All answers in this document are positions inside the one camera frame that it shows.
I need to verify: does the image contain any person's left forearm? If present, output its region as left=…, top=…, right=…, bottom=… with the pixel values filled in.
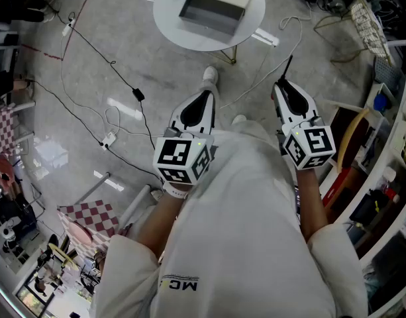
left=136, top=184, right=190, bottom=260

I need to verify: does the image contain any white shelf unit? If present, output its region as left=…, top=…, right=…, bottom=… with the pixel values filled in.
left=321, top=40, right=406, bottom=318

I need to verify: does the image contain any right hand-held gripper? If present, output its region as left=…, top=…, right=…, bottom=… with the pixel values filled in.
left=271, top=79, right=336, bottom=171

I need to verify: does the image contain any black tablet screen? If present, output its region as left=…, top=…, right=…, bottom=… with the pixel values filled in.
left=293, top=185, right=301, bottom=225

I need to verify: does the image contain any blue round object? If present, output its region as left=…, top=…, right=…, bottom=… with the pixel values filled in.
left=373, top=93, right=389, bottom=112

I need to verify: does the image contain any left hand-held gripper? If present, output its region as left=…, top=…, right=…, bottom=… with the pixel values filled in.
left=152, top=89, right=220, bottom=187

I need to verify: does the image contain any black red screwdriver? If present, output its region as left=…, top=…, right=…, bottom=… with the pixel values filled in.
left=271, top=54, right=294, bottom=102

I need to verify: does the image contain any person's right forearm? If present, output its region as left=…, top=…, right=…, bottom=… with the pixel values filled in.
left=295, top=168, right=330, bottom=244

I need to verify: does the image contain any white power strip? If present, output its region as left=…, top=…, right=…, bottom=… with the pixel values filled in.
left=62, top=17, right=77, bottom=36
left=101, top=131, right=118, bottom=150

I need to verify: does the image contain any red box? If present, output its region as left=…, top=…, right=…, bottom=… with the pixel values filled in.
left=321, top=167, right=359, bottom=208

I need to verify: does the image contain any red white checkered board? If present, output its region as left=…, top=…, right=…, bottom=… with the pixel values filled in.
left=56, top=199, right=121, bottom=254

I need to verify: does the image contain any white wristband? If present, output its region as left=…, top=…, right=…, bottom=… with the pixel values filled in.
left=162, top=182, right=190, bottom=200

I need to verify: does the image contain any red white checkered cloth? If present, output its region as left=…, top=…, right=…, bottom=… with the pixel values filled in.
left=0, top=106, right=17, bottom=155

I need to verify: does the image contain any black power cable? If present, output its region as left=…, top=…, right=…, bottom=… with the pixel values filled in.
left=55, top=11, right=157, bottom=142

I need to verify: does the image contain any person's white shirt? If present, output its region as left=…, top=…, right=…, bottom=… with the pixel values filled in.
left=89, top=121, right=369, bottom=318

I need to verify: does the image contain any gold wire chair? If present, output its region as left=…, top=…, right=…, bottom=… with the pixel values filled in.
left=313, top=0, right=394, bottom=66

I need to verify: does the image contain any round white table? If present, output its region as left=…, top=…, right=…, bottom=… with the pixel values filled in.
left=152, top=0, right=266, bottom=65

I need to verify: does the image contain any white metal table leg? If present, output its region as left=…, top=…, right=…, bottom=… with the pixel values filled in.
left=118, top=184, right=152, bottom=227
left=73, top=172, right=111, bottom=205

